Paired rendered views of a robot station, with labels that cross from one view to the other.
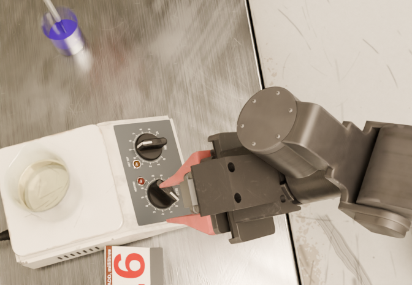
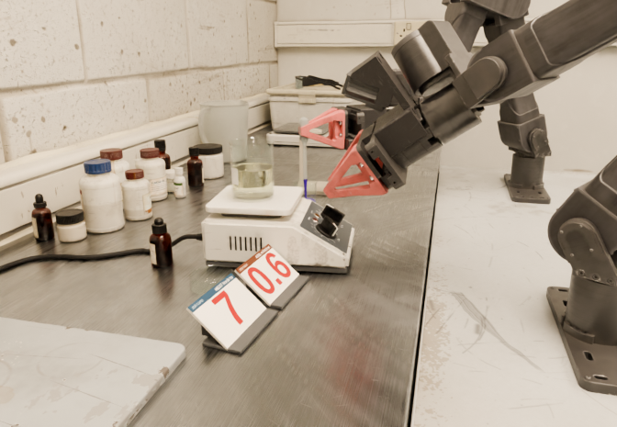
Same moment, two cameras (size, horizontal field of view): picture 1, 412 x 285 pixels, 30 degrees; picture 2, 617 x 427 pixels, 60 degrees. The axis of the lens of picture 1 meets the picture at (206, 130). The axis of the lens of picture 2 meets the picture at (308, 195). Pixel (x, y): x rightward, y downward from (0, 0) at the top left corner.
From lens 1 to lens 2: 0.79 m
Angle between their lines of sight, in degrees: 60
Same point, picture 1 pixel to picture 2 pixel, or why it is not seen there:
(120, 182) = (300, 212)
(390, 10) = (543, 236)
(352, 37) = (508, 239)
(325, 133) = (449, 34)
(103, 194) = (286, 201)
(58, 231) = (242, 205)
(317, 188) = (441, 99)
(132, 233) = (293, 228)
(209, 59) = (394, 230)
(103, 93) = not seen: hidden behind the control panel
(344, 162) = (461, 60)
